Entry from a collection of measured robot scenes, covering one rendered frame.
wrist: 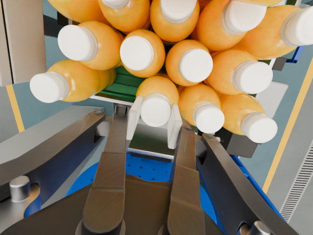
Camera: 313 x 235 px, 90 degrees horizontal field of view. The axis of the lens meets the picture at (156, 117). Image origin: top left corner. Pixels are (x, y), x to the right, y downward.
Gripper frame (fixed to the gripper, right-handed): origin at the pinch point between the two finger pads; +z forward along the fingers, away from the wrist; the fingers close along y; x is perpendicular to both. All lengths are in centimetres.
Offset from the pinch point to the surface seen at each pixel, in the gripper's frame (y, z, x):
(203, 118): 6.6, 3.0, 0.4
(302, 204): 183, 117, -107
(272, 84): 31.7, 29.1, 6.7
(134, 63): -3.8, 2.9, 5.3
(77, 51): -10.8, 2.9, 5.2
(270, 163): 125, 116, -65
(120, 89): -10.1, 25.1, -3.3
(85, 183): -10.1, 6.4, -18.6
